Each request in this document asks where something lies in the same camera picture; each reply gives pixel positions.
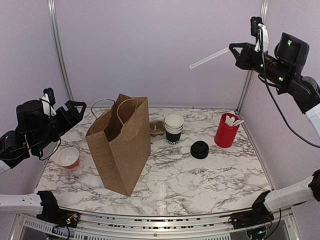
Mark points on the aluminium frame post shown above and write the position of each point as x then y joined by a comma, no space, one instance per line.
249,76
58,48

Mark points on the stack of paper cups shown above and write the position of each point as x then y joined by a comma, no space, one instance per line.
174,124

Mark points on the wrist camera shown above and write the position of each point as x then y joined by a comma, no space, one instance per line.
48,96
260,32

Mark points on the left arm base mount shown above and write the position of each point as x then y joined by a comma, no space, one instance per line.
52,213

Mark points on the aluminium front rail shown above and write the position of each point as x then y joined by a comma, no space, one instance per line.
103,226

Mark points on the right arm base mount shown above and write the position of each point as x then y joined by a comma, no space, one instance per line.
256,216

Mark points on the right aluminium frame post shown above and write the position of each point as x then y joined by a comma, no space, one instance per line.
249,76

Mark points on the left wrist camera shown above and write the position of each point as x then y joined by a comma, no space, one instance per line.
48,96

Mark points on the orange white bowl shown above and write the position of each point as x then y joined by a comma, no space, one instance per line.
68,158

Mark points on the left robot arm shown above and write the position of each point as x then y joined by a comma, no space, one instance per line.
39,125

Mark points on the red cylindrical holder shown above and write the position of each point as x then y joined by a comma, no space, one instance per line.
226,134

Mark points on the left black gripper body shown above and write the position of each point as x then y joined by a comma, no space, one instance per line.
57,130

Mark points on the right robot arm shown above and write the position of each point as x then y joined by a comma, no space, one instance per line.
306,93

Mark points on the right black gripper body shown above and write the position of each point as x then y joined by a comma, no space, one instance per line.
278,72

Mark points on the cardboard cup carrier tray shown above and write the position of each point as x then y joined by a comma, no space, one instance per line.
157,128

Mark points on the stack of black lids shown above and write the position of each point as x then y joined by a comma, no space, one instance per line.
199,149

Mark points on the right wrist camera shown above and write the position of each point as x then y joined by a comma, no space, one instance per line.
260,32

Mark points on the white straw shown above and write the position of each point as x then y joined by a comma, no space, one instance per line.
209,58

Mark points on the left aluminium frame post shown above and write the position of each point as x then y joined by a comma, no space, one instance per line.
58,48

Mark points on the brown paper bag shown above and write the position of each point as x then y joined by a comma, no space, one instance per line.
120,144

